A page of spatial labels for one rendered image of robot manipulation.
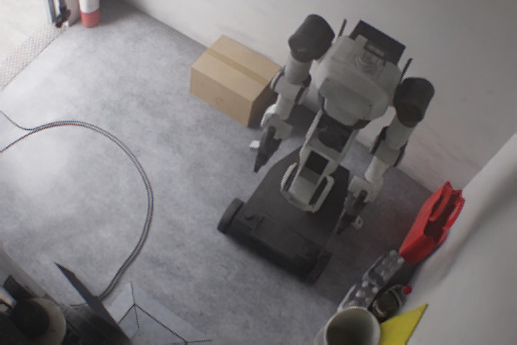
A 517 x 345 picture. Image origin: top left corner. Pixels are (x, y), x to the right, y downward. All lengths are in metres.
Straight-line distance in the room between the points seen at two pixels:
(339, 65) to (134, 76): 1.85
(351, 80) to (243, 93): 1.31
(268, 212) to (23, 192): 1.43
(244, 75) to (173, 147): 0.57
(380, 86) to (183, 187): 1.53
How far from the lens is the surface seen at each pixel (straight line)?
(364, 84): 1.76
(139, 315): 2.73
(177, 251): 2.83
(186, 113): 3.20
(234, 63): 3.10
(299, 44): 1.81
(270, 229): 2.71
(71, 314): 1.39
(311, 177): 2.27
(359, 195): 2.15
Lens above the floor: 2.69
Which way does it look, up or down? 61 degrees down
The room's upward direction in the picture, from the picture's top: 15 degrees clockwise
